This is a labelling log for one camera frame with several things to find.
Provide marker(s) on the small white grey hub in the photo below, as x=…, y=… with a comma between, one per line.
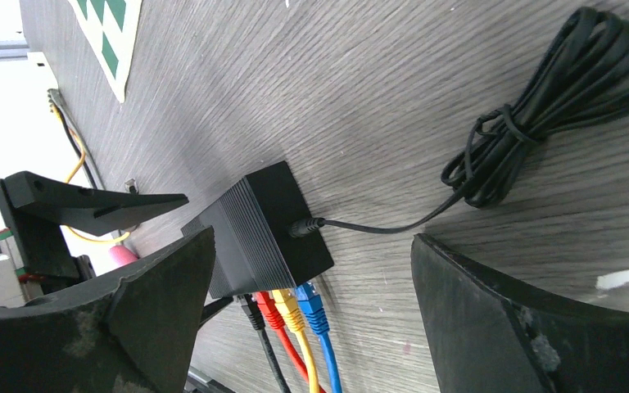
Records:
x=38, y=58

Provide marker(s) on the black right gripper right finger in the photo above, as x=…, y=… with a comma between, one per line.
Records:
x=490, y=332

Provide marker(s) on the pink marker pen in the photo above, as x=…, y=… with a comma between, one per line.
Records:
x=121, y=256

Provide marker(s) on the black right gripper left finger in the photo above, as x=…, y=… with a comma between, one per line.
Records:
x=130, y=330

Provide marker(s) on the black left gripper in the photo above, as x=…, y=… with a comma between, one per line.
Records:
x=34, y=208

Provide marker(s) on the green white chessboard mat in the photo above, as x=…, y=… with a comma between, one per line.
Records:
x=110, y=26

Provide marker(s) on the black network switch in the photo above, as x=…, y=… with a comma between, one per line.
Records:
x=252, y=223

